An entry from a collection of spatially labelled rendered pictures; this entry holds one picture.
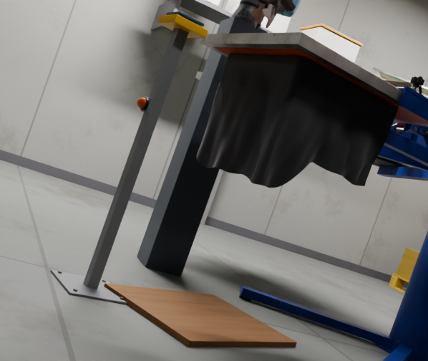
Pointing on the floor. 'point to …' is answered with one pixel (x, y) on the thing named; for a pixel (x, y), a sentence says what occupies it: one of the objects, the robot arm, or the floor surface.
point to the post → (74, 281)
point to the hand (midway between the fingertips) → (263, 26)
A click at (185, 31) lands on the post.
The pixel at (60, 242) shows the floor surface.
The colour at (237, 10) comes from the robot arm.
